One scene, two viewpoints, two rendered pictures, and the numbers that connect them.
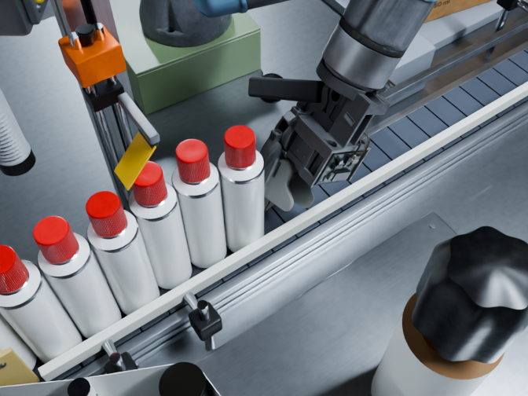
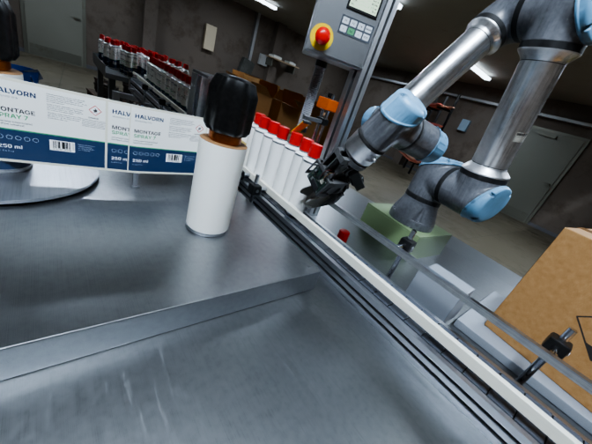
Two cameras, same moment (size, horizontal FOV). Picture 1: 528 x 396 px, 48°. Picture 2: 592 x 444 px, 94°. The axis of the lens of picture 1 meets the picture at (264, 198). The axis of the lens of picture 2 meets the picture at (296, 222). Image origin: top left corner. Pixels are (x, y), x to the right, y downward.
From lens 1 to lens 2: 83 cm
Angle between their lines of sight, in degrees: 64
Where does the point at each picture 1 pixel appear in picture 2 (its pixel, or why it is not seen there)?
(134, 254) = (273, 149)
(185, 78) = (379, 225)
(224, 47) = (400, 228)
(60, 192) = not seen: hidden behind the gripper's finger
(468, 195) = (346, 321)
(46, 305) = (256, 140)
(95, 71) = (321, 102)
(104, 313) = (258, 167)
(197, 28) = (399, 210)
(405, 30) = (369, 124)
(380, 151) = not seen: hidden behind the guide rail
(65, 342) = (249, 164)
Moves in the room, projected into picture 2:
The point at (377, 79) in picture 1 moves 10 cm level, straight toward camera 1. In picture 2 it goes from (350, 144) to (305, 128)
